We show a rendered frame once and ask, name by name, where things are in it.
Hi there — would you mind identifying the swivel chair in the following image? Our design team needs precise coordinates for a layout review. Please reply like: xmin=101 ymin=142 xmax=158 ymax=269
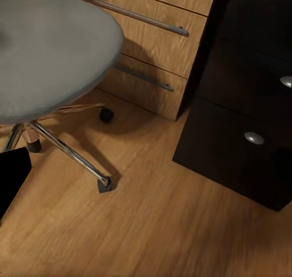
xmin=0 ymin=0 xmax=125 ymax=193

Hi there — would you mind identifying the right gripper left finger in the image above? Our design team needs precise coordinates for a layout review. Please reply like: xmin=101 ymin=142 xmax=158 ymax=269
xmin=0 ymin=147 xmax=32 ymax=220

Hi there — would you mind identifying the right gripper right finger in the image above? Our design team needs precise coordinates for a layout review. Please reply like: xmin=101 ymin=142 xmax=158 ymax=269
xmin=273 ymin=147 xmax=292 ymax=196

